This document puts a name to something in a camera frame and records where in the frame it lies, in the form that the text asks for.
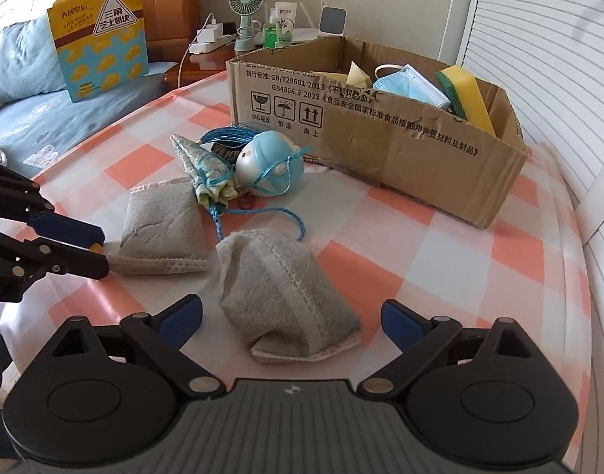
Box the silver blue brocade pouch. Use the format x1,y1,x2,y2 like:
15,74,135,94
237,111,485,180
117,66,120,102
170,133,240,208

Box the small green desk fan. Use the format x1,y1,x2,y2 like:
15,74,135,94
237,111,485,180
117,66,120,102
229,0,266,53

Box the yellow snack bag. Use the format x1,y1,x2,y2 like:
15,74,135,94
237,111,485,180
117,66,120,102
47,0,150,104

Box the green label bottle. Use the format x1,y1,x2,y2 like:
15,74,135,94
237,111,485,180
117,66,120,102
263,9,282,49

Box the wooden nightstand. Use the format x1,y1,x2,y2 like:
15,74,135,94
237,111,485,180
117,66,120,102
176,34,244,88

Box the blue cord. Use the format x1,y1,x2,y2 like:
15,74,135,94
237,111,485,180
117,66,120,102
200,126,309,244

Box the grey fabric sachet bag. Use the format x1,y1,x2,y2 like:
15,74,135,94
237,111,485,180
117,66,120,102
118,178,212,277
216,228,363,363

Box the dark brown woven item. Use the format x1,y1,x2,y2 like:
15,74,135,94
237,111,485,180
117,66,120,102
208,141,244,165

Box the white louvred door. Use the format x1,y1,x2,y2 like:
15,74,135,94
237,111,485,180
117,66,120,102
437,0,604,252

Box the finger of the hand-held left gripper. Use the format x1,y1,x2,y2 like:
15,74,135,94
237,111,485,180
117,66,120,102
0,227,110,283
0,158,105,251

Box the pink white checked tablecloth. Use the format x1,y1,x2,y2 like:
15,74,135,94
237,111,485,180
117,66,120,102
28,71,596,455

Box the blue plush toy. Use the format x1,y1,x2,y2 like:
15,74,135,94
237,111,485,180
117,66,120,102
235,130,311,199

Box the white charging cable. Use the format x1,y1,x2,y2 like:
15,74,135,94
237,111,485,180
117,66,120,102
178,12,217,88

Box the blue pillow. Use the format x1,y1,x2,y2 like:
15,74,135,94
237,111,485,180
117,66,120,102
0,22,69,105

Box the blue cloud-print bedsheet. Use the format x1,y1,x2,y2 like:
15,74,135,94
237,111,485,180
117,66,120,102
0,62,179,179

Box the wooden bed headboard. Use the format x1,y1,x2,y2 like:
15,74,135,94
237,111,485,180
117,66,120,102
0,0,201,67

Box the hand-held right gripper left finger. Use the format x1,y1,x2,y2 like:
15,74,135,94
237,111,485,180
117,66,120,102
53,293,224,401

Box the white cosmetic tube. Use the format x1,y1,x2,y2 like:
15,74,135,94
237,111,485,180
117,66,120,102
274,2,299,43

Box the yellow green sponge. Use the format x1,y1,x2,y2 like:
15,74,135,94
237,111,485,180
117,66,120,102
435,64,497,137

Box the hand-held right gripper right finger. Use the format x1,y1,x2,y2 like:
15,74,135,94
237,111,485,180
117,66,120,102
356,299,535,401

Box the white power strip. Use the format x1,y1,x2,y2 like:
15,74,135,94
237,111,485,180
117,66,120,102
188,34,234,56

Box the cardboard box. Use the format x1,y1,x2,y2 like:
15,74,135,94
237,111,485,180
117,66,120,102
225,36,529,230

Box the blue face mask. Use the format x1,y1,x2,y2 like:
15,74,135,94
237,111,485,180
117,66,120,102
372,63,453,109

